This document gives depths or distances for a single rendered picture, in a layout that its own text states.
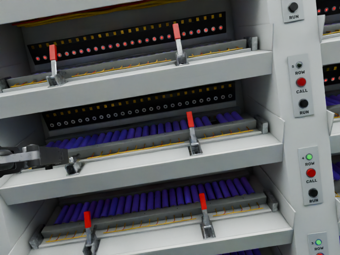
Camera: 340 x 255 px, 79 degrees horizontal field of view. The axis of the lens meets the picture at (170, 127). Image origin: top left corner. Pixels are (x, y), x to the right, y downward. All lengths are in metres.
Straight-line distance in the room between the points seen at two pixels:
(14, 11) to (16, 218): 0.44
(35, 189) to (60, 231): 0.15
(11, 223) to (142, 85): 0.42
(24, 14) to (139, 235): 0.53
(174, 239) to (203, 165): 0.18
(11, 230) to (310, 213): 0.65
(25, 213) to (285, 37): 0.70
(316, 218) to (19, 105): 0.67
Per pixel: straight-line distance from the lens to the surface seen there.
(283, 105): 0.48
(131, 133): 0.55
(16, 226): 0.63
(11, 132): 0.63
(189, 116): 0.46
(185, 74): 0.44
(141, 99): 0.58
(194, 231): 0.53
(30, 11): 0.55
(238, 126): 0.52
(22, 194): 0.56
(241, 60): 0.46
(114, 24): 0.69
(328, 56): 0.55
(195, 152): 0.45
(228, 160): 0.46
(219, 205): 0.55
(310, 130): 0.51
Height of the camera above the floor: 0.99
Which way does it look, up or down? 5 degrees down
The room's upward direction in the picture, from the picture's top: 9 degrees counter-clockwise
